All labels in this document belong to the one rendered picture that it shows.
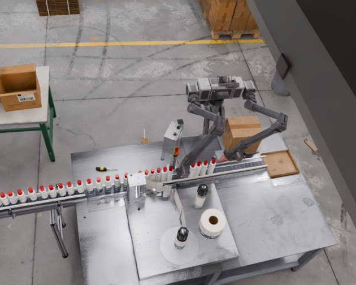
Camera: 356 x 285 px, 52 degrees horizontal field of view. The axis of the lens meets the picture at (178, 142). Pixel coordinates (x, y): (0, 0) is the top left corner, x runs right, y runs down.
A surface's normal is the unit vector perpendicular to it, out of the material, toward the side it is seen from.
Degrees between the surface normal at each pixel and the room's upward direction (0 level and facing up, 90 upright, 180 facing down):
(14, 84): 90
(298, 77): 55
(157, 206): 0
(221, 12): 92
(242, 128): 0
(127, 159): 0
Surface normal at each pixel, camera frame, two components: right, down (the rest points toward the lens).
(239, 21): 0.20, 0.76
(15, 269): 0.11, -0.59
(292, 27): -0.74, -0.28
